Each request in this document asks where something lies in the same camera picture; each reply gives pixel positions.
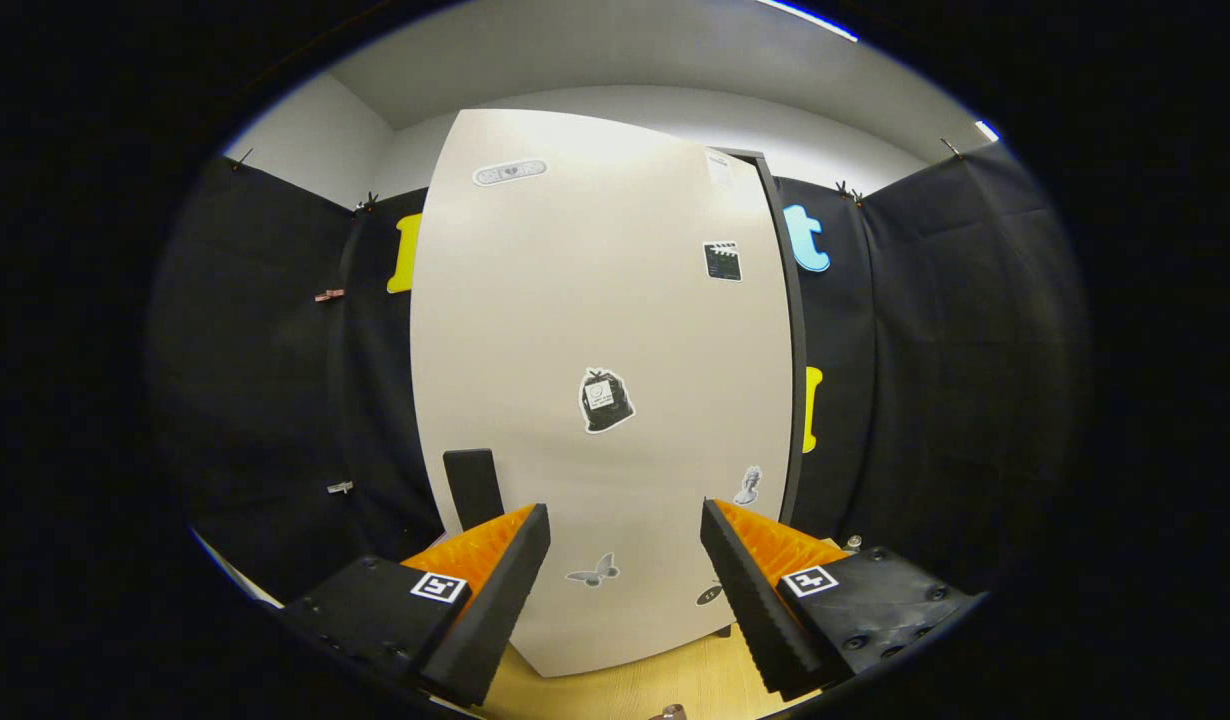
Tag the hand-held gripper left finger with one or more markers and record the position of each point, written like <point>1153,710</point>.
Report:
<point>505,600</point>

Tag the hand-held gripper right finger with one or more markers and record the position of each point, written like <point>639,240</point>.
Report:
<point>745,600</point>

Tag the beige shoe cabinet door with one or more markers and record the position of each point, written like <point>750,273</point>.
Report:
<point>595,300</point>

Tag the white clothes peg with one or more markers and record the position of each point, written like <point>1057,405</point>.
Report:
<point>340,487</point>

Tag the black backdrop cloth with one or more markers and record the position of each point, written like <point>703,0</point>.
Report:
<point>265,350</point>

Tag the pink clothes peg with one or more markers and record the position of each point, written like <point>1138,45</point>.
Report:
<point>329,295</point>

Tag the black binder clip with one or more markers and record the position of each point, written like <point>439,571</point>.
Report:
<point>848,191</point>
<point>368,201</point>

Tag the short ceiling light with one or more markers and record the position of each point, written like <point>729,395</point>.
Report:
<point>987,131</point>

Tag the long ceiling light strip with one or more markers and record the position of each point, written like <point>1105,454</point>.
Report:
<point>810,20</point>

